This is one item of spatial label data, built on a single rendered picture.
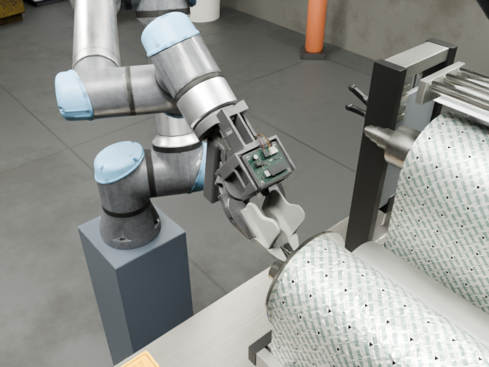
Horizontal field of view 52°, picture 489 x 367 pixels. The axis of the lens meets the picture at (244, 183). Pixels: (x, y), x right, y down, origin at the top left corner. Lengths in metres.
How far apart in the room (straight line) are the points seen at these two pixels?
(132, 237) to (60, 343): 1.12
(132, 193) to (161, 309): 0.37
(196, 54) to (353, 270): 0.34
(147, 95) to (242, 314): 0.53
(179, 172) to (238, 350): 0.41
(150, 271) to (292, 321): 0.70
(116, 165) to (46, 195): 1.96
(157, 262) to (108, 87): 0.62
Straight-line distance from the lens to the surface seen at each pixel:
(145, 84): 0.77
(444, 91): 0.73
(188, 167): 1.16
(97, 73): 0.79
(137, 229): 1.23
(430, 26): 4.36
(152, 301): 1.36
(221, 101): 0.66
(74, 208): 2.93
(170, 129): 1.14
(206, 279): 2.39
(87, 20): 0.93
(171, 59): 0.68
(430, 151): 0.72
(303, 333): 0.63
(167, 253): 1.29
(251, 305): 1.11
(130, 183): 1.16
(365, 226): 0.97
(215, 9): 5.56
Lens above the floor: 1.75
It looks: 36 degrees down
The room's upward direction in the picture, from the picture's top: straight up
